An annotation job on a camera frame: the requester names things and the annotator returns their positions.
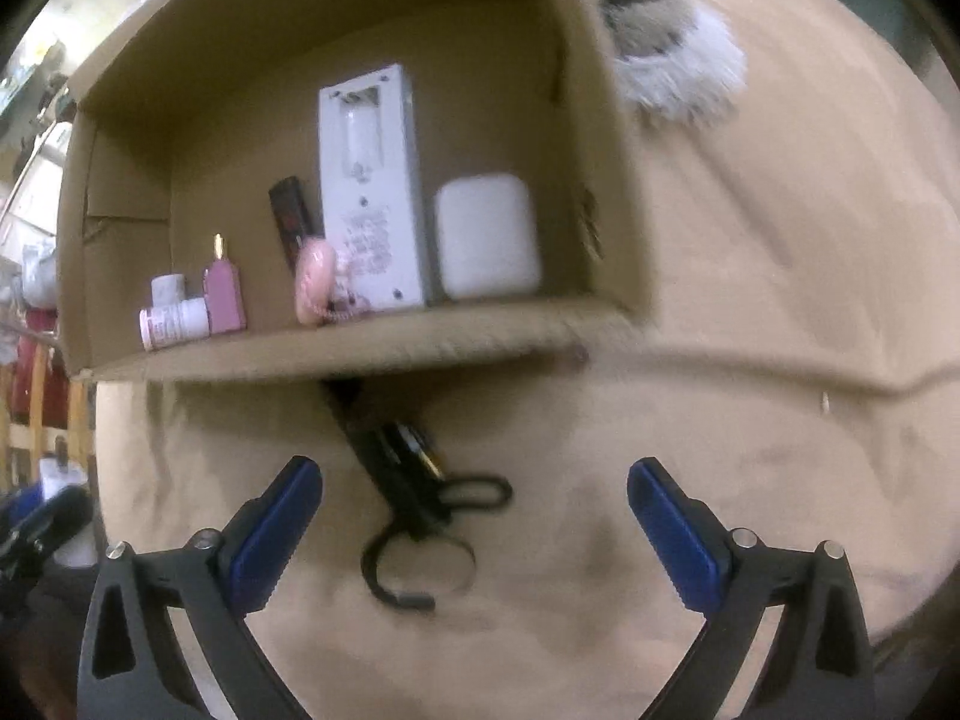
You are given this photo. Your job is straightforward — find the wooden rack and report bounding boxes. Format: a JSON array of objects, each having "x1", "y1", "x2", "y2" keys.
[{"x1": 0, "y1": 330, "x2": 95, "y2": 481}]

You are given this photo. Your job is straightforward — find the white remote control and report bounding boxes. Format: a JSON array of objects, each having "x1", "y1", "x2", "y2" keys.
[{"x1": 318, "y1": 64, "x2": 434, "y2": 314}]

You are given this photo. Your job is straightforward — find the white red label pill bottle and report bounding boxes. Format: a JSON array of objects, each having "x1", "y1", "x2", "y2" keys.
[{"x1": 139, "y1": 298, "x2": 211, "y2": 352}]

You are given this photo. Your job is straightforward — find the black marker pen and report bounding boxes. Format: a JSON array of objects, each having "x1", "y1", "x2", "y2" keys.
[{"x1": 268, "y1": 177, "x2": 320, "y2": 275}]

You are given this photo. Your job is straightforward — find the white earbuds case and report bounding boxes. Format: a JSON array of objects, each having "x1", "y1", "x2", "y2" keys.
[{"x1": 433, "y1": 174, "x2": 542, "y2": 299}]

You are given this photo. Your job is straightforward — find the dark cloth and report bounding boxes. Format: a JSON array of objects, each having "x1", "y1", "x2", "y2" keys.
[{"x1": 862, "y1": 615, "x2": 946, "y2": 720}]

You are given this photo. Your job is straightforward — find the black flashlight with lanyard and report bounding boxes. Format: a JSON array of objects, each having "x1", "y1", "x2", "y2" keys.
[{"x1": 322, "y1": 379, "x2": 515, "y2": 612}]

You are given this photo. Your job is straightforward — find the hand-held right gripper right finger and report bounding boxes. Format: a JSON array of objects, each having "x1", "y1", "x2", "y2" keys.
[{"x1": 628, "y1": 457, "x2": 877, "y2": 720}]

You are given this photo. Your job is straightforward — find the pink perfume bottle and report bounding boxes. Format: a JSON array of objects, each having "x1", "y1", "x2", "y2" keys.
[{"x1": 202, "y1": 234, "x2": 247, "y2": 335}]

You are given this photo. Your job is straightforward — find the brown cardboard box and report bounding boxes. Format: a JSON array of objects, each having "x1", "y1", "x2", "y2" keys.
[{"x1": 56, "y1": 0, "x2": 653, "y2": 383}]

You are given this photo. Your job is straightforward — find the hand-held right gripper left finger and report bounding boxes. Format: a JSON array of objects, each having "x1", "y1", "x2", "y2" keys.
[{"x1": 77, "y1": 456, "x2": 323, "y2": 720}]

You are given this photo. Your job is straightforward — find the beige blanket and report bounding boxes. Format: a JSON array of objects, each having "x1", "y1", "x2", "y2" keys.
[{"x1": 94, "y1": 0, "x2": 960, "y2": 720}]

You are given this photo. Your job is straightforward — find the pink heart-shaped hairbrush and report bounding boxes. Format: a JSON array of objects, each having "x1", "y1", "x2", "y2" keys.
[{"x1": 294, "y1": 236, "x2": 357, "y2": 327}]

